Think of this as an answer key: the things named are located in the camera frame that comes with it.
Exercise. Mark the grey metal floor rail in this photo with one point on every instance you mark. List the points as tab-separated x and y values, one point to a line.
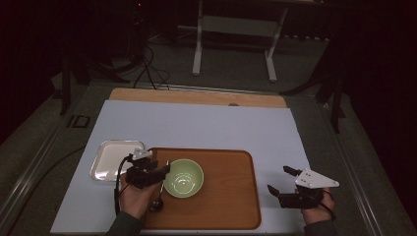
354	177
29	183

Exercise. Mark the white metal table frame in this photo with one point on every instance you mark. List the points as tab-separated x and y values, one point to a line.
234	26

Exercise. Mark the person's right hand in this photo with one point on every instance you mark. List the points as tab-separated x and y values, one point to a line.
320	215

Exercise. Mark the dark equipment stand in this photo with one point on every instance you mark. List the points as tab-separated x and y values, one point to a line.
137	29

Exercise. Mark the black metal stand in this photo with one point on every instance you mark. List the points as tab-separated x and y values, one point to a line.
336	105
65	91

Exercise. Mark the black rectangular floor frame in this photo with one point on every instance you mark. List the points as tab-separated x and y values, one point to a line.
72	121

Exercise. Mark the green bowl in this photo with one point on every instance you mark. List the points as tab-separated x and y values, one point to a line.
183	178

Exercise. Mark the white table mat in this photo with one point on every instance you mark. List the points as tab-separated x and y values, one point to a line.
209	128

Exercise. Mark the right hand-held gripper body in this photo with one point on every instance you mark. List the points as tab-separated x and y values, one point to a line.
313	181

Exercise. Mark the person's left hand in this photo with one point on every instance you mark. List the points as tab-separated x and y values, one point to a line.
137	200

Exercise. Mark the brown wooden tray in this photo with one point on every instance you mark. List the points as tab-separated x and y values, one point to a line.
226	196

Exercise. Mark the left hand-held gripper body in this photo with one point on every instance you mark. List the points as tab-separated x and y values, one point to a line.
141	175

